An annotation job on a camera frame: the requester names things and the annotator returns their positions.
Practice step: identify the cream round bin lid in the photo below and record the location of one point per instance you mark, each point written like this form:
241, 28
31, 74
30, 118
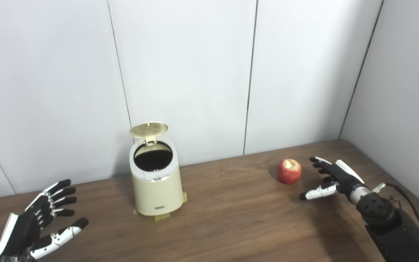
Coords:
148, 129

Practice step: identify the red apple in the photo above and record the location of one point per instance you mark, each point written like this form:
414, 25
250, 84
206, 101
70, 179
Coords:
289, 171

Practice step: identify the cream-colored bin body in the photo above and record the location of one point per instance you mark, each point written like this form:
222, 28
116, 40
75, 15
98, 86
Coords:
156, 193

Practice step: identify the wide yellow tape piece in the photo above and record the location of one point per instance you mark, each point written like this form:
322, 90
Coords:
162, 217

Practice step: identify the tall yellow tape piece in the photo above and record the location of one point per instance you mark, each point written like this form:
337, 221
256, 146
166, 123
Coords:
184, 197

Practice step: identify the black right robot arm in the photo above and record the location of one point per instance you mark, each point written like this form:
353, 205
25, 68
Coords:
391, 225

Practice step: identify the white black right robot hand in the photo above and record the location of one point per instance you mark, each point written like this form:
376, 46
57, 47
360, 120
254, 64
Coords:
340, 176

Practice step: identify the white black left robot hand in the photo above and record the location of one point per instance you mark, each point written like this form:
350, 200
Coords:
24, 229

